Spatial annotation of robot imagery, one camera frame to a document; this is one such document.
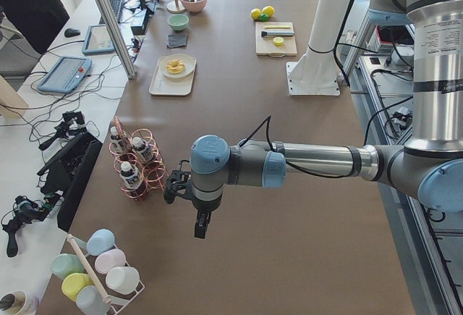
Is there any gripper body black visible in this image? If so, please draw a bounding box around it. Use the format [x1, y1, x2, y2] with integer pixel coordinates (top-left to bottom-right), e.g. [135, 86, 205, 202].
[195, 211, 212, 227]

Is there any tea bottle white cap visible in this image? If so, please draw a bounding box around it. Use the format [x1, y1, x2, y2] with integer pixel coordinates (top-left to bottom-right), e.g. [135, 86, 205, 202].
[132, 137, 154, 164]

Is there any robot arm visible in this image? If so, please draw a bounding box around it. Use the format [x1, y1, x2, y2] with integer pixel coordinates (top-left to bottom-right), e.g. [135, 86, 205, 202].
[188, 0, 462, 238]

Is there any tea bottle in rack front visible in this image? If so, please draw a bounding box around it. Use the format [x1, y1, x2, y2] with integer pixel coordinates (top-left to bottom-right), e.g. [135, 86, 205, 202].
[119, 161, 145, 201]

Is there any tea bottle in rack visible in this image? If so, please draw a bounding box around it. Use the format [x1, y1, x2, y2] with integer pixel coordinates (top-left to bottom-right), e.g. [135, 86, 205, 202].
[119, 161, 145, 201]
[110, 126, 127, 155]

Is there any tea bottle in rack rear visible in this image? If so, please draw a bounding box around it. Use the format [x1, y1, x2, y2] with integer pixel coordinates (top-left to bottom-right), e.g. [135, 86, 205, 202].
[110, 126, 127, 155]

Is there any beige serving tray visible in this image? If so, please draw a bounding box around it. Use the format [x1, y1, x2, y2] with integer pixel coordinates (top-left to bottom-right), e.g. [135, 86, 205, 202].
[149, 54, 197, 96]

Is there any white cup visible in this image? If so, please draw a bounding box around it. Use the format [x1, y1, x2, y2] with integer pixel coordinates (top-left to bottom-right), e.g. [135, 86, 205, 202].
[106, 266, 140, 295]

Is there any blue cup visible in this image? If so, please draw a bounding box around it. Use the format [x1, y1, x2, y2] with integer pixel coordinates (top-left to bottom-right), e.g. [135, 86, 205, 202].
[86, 229, 115, 256]

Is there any pink cup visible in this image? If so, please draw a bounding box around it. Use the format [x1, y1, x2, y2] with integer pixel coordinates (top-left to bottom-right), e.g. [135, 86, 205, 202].
[95, 248, 127, 274]

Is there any grey cup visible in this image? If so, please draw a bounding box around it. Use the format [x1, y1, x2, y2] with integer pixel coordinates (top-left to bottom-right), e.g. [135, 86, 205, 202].
[75, 285, 109, 315]

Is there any yellow cup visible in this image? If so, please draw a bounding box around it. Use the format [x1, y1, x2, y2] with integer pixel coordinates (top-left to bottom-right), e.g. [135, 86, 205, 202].
[61, 272, 93, 301]

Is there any green cup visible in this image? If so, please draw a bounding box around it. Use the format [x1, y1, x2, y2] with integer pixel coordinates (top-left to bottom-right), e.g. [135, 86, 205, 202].
[51, 253, 85, 280]

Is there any black equipment box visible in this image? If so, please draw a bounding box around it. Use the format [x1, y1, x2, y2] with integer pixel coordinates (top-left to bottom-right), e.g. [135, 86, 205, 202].
[37, 132, 102, 232]

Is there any white round plate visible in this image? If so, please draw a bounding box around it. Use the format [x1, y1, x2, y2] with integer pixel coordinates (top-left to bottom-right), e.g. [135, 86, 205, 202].
[158, 54, 196, 80]

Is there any dark grey cloth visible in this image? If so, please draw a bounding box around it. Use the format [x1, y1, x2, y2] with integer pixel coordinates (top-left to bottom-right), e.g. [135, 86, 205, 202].
[166, 33, 188, 49]

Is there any wooden cutting board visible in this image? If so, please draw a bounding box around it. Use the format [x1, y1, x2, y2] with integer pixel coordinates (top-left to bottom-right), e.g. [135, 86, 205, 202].
[255, 22, 297, 56]

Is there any half lemon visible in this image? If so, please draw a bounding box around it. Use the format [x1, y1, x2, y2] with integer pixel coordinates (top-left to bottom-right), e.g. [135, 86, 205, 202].
[273, 37, 284, 46]

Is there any steel muddler black tip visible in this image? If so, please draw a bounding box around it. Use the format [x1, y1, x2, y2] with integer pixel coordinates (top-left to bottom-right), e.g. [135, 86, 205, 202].
[260, 30, 294, 38]

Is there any green ceramic bowl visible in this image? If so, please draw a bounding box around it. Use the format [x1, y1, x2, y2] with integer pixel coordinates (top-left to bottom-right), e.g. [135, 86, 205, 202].
[167, 14, 190, 31]

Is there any paper cup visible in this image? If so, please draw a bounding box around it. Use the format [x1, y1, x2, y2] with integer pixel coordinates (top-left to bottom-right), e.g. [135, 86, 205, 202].
[1, 291, 39, 315]

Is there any blue teach pendant near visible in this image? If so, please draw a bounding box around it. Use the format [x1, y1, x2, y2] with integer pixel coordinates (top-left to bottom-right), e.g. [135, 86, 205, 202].
[37, 56, 93, 93]

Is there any blue teach pendant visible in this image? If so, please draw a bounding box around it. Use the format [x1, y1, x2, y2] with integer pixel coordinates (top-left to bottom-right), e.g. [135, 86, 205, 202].
[82, 25, 115, 55]
[37, 56, 93, 93]

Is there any yellow plastic knife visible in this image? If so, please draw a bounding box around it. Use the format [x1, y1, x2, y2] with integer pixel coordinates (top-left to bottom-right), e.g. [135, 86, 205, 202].
[264, 25, 292, 30]

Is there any blue teach pendant far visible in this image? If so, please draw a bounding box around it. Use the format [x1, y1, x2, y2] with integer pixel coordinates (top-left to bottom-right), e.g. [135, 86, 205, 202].
[82, 25, 115, 55]

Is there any green lime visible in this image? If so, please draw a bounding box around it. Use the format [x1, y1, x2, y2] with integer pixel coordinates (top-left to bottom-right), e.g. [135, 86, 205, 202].
[258, 13, 270, 22]

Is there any whole lemon far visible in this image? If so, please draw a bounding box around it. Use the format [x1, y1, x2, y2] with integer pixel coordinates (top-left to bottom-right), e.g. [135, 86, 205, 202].
[250, 8, 262, 20]

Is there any whole lemon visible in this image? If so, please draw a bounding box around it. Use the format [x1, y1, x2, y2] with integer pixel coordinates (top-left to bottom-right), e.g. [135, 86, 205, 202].
[250, 8, 262, 20]
[262, 5, 275, 17]

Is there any pink bowl with ice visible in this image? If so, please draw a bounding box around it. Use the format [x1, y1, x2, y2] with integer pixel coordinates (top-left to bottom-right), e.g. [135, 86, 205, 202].
[178, 0, 210, 14]

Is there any whole lemon near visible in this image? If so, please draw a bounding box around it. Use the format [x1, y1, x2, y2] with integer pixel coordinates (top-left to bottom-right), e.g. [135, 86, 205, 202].
[262, 5, 275, 17]

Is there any black computer mouse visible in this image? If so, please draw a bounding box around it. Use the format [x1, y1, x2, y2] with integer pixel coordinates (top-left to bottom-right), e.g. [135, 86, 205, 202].
[64, 28, 80, 38]

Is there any black keyboard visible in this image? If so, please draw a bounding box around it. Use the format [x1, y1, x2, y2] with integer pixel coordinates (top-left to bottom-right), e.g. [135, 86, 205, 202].
[109, 0, 124, 22]

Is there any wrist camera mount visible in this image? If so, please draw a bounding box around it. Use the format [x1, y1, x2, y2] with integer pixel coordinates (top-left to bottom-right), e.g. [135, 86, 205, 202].
[163, 159, 192, 204]

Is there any copper wire bottle rack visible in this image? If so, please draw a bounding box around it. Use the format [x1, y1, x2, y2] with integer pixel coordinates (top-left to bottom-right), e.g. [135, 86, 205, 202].
[109, 117, 167, 201]

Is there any white wire cup rack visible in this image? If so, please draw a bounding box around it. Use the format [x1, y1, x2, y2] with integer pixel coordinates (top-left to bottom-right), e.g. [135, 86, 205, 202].
[51, 240, 145, 314]

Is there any twisted ring pastry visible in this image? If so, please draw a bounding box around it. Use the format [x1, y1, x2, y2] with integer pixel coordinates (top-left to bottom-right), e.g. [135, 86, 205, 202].
[166, 59, 185, 75]

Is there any aluminium frame post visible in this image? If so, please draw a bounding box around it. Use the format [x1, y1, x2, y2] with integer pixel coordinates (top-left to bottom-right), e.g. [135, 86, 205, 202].
[95, 0, 136, 79]

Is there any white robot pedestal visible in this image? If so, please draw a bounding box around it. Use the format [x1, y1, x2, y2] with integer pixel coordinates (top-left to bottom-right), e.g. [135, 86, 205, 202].
[286, 0, 354, 96]

